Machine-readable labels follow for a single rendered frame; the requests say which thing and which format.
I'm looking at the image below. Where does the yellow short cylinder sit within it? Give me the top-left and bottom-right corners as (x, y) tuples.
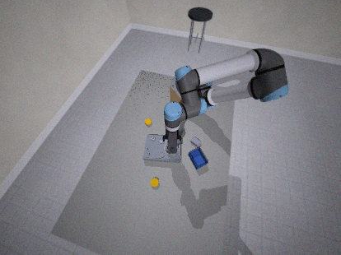
(151, 178), (159, 187)
(145, 118), (152, 125)

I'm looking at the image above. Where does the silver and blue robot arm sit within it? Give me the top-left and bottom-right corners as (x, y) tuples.
(163, 49), (289, 154)

